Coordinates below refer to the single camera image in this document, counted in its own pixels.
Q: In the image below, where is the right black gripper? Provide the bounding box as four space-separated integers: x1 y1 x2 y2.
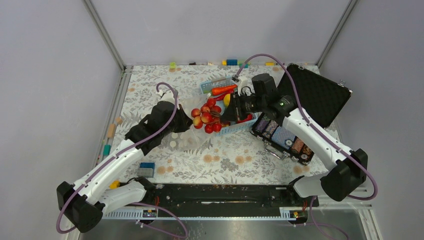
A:
220 90 267 122

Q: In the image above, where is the red tomato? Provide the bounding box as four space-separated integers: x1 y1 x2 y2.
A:
236 114 253 124

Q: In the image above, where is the light blue plastic basket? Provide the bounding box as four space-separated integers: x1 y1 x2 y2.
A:
199 75 259 137

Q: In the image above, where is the black poker chip case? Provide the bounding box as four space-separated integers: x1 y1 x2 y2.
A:
251 63 352 170

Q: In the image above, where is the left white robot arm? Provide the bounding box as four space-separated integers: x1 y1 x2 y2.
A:
56 100 193 234

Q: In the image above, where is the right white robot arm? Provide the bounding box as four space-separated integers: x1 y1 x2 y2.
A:
220 73 368 206

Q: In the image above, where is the yellow bell pepper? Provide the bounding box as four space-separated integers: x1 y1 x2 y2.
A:
222 93 231 108

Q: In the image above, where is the red chili pepper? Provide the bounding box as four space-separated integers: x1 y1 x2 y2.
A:
214 90 233 102

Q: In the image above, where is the orange carrot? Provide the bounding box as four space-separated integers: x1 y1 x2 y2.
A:
211 84 238 96

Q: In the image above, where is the blue toy brick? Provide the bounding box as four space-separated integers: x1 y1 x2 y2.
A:
225 59 239 66

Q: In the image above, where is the blue grey toy block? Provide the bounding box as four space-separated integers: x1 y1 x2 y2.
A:
136 162 156 178

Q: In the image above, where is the wooden block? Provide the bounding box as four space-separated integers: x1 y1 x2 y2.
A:
106 123 117 139

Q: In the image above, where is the teal toy block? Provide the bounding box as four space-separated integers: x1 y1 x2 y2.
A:
102 144 111 157

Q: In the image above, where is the yellow toy vehicle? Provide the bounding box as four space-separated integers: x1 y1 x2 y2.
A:
109 180 121 190

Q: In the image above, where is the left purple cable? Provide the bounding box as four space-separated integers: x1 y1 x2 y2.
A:
55 82 180 235

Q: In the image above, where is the purple cable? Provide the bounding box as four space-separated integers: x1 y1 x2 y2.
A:
55 82 180 235
234 53 379 202

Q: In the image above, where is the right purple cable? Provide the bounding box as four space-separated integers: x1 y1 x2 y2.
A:
234 53 379 202

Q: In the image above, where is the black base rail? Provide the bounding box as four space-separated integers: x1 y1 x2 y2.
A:
129 177 319 218

